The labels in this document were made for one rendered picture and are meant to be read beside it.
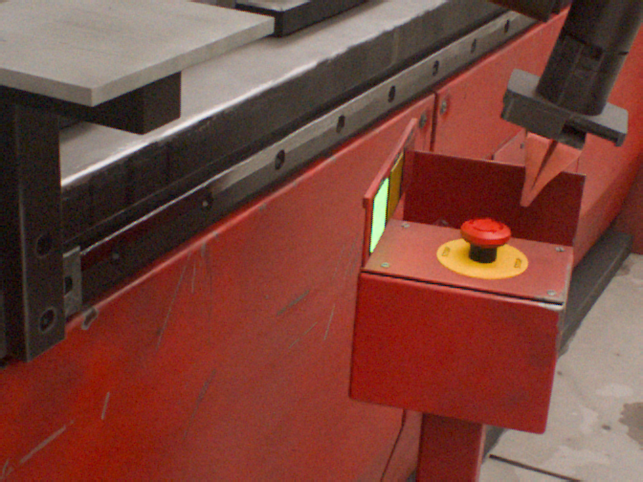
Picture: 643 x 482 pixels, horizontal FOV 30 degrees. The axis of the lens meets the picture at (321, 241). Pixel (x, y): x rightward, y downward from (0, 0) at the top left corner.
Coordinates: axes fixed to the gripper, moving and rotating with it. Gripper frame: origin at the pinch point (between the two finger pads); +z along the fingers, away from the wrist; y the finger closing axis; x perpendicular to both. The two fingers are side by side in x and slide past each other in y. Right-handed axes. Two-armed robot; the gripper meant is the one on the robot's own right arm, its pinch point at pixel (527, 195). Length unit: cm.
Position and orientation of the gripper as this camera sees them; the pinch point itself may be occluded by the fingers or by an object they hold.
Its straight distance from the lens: 104.1
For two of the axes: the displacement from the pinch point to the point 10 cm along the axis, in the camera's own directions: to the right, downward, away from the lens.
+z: -2.9, 8.4, 4.5
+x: -2.4, 4.0, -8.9
